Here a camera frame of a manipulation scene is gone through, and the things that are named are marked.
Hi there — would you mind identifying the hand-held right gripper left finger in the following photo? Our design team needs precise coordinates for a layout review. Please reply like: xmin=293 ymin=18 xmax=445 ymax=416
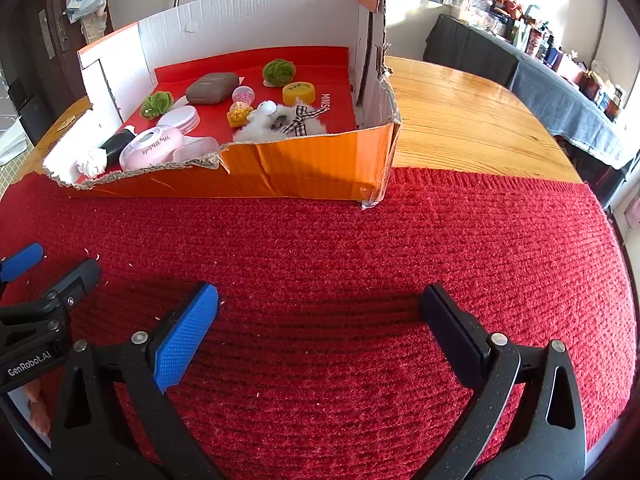
xmin=50 ymin=282 xmax=221 ymax=480

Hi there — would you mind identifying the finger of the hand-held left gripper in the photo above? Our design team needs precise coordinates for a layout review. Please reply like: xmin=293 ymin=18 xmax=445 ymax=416
xmin=0 ymin=242 xmax=45 ymax=283
xmin=0 ymin=258 xmax=102 ymax=335

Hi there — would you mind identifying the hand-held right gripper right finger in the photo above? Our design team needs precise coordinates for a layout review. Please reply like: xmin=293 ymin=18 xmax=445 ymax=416
xmin=419 ymin=282 xmax=587 ymax=480

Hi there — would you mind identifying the black tube with white tissue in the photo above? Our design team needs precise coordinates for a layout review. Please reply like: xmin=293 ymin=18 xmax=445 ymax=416
xmin=76 ymin=127 xmax=137 ymax=178

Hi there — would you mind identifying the pink round device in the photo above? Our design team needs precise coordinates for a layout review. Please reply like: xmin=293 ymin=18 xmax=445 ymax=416
xmin=119 ymin=125 xmax=185 ymax=171

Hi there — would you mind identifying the small clear plastic box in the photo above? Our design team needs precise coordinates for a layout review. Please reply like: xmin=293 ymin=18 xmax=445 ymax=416
xmin=172 ymin=136 xmax=221 ymax=163

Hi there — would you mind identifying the white round tin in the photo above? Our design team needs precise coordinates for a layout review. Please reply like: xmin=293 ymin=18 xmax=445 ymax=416
xmin=156 ymin=105 xmax=201 ymax=136

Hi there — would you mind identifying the green fuzzy scrunchie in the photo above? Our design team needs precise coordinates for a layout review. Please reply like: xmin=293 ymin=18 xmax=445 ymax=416
xmin=140 ymin=91 xmax=174 ymax=121
xmin=262 ymin=58 xmax=296 ymax=87

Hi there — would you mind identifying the orange cardboard box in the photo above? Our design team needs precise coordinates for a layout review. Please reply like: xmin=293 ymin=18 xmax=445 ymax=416
xmin=42 ymin=0 xmax=402 ymax=209

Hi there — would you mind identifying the white plush keychain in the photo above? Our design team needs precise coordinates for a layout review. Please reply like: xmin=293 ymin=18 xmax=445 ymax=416
xmin=232 ymin=100 xmax=328 ymax=142

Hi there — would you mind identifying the yellow figurine charm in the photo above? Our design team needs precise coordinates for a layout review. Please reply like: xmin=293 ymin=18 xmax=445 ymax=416
xmin=227 ymin=101 xmax=251 ymax=128

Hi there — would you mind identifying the grey-brown plastic case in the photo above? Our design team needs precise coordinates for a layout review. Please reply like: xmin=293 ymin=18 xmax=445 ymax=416
xmin=185 ymin=72 xmax=240 ymax=105

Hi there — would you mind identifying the yellow bottle cap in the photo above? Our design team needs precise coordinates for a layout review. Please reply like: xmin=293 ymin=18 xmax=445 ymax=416
xmin=282 ymin=81 xmax=317 ymax=106

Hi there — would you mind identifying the person's left hand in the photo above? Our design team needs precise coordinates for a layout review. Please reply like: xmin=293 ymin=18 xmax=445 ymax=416
xmin=25 ymin=379 xmax=53 ymax=436

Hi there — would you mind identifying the red knit mat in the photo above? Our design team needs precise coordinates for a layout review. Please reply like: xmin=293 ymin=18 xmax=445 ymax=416
xmin=0 ymin=165 xmax=638 ymax=480

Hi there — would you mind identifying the dark wooden door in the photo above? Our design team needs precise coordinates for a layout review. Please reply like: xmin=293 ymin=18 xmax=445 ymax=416
xmin=0 ymin=0 xmax=117 ymax=146

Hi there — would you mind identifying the beige cloth bag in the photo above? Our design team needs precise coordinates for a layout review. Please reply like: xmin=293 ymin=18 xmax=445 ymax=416
xmin=82 ymin=7 xmax=109 ymax=44

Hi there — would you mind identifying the side table with blue cloth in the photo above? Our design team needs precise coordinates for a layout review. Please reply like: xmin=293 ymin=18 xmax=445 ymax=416
xmin=424 ymin=14 xmax=636 ymax=171

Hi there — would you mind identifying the cluttered side table blue cloth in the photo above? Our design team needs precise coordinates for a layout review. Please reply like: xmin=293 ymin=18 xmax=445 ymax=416
xmin=430 ymin=0 xmax=626 ymax=121

